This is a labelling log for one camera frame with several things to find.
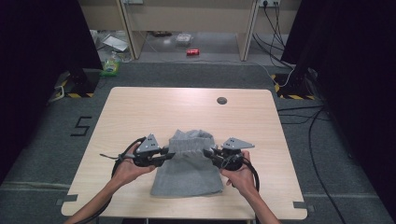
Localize person's right hand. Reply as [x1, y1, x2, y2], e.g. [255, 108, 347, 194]
[219, 150, 258, 201]

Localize black cables from socket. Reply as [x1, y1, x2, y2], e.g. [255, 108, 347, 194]
[251, 1, 295, 70]

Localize black stand base striped tape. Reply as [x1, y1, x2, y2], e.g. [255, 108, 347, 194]
[53, 67, 101, 99]
[270, 68, 318, 101]

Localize white wall socket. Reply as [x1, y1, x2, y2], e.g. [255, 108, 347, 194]
[258, 0, 281, 8]

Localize black curtain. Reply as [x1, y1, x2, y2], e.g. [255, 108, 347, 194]
[0, 0, 104, 185]
[280, 0, 396, 217]

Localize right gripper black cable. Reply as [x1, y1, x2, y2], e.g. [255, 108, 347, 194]
[242, 156, 262, 193]

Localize person's left hand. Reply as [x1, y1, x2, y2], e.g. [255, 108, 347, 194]
[111, 144, 157, 189]

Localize white paper sheet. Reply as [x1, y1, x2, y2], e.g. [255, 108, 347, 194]
[102, 35, 130, 53]

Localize white floor cable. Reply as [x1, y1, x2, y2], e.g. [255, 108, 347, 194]
[247, 60, 296, 89]

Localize grey shorts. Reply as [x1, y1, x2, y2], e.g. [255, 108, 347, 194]
[149, 129, 225, 198]

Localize beige wooden desk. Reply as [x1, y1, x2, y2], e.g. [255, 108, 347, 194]
[78, 0, 262, 63]

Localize grey tape piece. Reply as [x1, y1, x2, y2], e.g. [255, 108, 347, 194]
[55, 193, 79, 206]
[292, 201, 316, 214]

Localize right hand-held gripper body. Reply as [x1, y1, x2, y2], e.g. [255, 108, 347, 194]
[214, 137, 256, 172]

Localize clear plastic packet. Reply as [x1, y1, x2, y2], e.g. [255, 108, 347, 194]
[175, 33, 194, 48]

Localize black floor cables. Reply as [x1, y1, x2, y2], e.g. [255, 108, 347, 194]
[276, 105, 347, 224]

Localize green plastic packet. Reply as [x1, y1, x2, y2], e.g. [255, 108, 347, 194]
[99, 50, 122, 77]

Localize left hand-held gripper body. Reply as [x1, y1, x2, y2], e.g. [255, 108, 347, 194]
[132, 133, 171, 168]

